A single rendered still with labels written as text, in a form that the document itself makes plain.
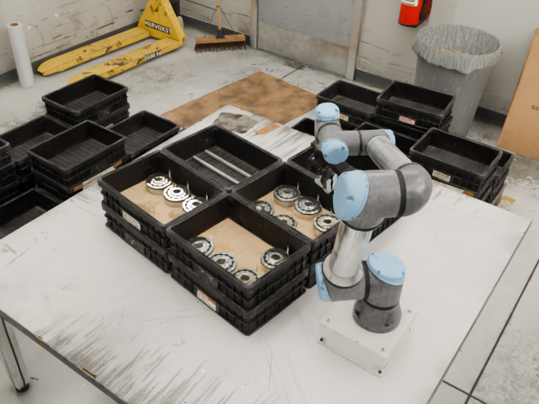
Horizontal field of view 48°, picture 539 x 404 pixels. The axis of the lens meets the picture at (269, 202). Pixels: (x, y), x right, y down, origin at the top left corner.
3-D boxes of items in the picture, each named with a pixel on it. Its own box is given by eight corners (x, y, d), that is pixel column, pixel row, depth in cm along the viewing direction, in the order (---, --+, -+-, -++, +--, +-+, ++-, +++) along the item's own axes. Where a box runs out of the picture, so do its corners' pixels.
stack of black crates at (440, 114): (445, 162, 382) (461, 97, 354) (423, 186, 360) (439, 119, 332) (385, 140, 401) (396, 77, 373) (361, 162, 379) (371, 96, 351)
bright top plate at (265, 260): (297, 260, 200) (297, 259, 199) (275, 274, 194) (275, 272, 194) (276, 244, 205) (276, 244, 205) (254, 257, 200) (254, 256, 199)
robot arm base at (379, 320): (407, 307, 192) (412, 285, 185) (391, 340, 181) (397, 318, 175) (362, 290, 197) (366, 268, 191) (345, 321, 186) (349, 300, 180)
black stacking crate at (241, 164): (282, 184, 242) (284, 161, 235) (228, 216, 224) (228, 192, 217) (216, 147, 263) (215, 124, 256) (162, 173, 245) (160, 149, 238)
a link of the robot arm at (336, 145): (362, 145, 173) (354, 121, 181) (325, 147, 172) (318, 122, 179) (358, 165, 179) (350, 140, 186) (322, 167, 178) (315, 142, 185)
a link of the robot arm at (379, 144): (454, 177, 138) (389, 119, 182) (408, 179, 136) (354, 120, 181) (448, 222, 142) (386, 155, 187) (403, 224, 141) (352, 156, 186)
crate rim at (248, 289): (313, 249, 197) (313, 244, 195) (248, 296, 179) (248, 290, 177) (228, 196, 218) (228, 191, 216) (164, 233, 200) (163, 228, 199)
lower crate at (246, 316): (308, 292, 209) (310, 268, 202) (247, 341, 191) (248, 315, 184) (229, 239, 230) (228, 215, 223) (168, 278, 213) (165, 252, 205)
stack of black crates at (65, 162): (99, 187, 348) (87, 119, 321) (135, 206, 335) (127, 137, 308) (42, 220, 322) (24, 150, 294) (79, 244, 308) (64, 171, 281)
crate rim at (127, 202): (228, 196, 218) (228, 191, 216) (164, 233, 200) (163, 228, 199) (160, 153, 239) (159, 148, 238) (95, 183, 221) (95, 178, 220)
